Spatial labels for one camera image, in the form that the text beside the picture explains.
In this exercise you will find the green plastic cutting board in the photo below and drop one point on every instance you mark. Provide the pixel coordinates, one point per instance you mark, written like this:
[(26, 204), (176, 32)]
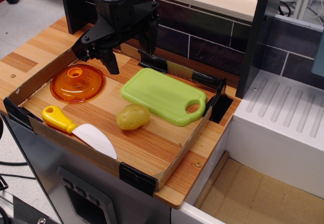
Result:
[(165, 97)]

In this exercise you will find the silver toy oven front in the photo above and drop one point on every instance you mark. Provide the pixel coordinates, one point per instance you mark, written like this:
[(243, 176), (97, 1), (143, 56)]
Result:
[(80, 192)]

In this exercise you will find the white toy sink drainboard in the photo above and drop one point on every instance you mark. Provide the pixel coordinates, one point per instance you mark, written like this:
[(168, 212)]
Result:
[(277, 130)]

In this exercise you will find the yellow toy potato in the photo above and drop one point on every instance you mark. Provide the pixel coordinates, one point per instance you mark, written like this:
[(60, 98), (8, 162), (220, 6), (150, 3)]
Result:
[(132, 117)]

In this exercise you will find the orange transparent pot lid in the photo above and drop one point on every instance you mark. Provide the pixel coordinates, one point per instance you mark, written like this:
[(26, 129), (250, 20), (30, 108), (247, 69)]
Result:
[(77, 84)]

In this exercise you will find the yellow-handled white toy knife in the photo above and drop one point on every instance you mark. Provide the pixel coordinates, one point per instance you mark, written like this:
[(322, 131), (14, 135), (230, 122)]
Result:
[(88, 133)]

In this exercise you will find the cardboard fence with black tape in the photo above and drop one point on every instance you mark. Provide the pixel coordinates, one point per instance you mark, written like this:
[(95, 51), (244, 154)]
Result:
[(174, 155)]

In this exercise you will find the dark post at left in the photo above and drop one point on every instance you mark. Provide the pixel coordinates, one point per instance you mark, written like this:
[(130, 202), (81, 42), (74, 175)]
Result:
[(79, 13)]

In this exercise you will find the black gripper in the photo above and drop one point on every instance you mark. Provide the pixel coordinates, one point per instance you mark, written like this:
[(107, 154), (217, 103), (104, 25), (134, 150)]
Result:
[(117, 22)]

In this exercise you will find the dark grey vertical post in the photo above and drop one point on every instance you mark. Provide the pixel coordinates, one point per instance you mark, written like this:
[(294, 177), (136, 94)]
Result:
[(259, 34)]

